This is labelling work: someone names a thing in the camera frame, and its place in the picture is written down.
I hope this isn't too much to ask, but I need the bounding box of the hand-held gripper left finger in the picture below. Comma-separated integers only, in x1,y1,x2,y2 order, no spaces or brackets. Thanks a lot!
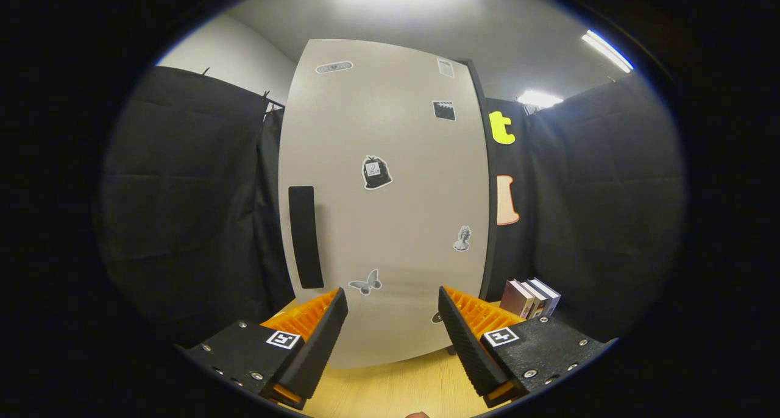
180,287,349,409

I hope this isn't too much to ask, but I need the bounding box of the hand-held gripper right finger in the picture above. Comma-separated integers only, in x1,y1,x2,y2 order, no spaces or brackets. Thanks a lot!
438,286,619,408

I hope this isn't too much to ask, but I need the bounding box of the black door handle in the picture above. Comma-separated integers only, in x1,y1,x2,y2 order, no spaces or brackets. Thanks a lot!
288,185,325,290

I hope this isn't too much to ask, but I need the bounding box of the dark-spined book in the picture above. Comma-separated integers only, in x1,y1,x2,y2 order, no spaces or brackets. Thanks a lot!
519,280,548,319

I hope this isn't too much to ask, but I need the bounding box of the dark grey cabinet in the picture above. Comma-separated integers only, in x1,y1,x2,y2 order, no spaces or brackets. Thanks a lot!
448,58,499,356

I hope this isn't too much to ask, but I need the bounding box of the black backdrop cloth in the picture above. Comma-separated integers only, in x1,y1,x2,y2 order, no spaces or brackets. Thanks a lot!
97,65,689,347

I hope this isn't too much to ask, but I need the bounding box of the small ceiling light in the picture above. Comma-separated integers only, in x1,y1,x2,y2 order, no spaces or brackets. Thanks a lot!
518,90,565,109

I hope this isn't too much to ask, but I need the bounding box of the long ceiling light strip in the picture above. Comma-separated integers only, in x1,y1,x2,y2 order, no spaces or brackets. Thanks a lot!
581,29,635,74

